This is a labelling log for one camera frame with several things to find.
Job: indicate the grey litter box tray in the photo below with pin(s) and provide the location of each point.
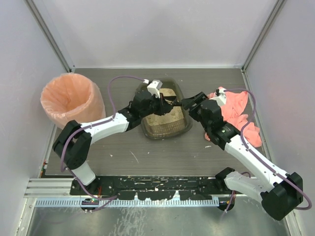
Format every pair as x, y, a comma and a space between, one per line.
169, 88

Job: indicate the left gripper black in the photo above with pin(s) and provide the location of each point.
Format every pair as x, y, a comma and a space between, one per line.
162, 106

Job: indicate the pink cloth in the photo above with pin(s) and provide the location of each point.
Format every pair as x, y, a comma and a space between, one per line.
233, 112

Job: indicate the grey cable duct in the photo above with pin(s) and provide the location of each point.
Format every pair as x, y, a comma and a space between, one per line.
82, 202

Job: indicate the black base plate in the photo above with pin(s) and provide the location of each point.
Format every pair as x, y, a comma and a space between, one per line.
157, 188

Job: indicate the cat litter sand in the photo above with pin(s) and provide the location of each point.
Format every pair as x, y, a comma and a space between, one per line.
175, 114

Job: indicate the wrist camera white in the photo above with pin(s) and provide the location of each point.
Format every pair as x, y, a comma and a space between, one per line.
153, 88
219, 96

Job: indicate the bin with orange bag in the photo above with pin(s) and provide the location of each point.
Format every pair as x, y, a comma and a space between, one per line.
72, 96

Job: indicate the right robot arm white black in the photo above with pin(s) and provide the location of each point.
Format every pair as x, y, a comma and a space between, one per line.
278, 191

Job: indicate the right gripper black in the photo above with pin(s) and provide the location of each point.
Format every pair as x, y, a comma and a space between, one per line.
195, 105

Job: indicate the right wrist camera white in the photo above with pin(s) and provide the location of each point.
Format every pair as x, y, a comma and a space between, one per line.
219, 96

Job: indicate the black litter scoop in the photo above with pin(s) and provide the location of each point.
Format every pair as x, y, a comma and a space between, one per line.
167, 101

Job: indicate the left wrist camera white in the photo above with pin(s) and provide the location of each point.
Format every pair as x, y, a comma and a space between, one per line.
153, 88

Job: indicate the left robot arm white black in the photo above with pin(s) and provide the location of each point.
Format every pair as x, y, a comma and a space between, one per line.
73, 143

